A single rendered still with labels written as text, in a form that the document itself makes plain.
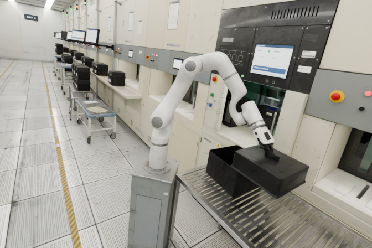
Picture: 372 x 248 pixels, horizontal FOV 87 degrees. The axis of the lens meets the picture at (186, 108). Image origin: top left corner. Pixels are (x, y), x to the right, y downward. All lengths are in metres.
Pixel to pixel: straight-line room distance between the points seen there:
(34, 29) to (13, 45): 1.40
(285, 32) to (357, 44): 0.39
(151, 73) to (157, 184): 2.01
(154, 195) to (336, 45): 1.40
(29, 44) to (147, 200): 13.59
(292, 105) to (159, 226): 1.19
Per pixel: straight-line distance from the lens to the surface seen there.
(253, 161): 1.10
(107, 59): 5.92
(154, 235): 1.63
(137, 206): 1.51
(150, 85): 3.07
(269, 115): 2.13
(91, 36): 4.36
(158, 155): 1.33
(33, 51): 14.54
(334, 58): 1.40
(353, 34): 1.40
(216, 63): 1.13
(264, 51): 1.58
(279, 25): 1.56
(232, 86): 1.14
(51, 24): 14.54
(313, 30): 1.45
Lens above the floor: 1.54
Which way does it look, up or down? 15 degrees down
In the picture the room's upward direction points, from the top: 8 degrees clockwise
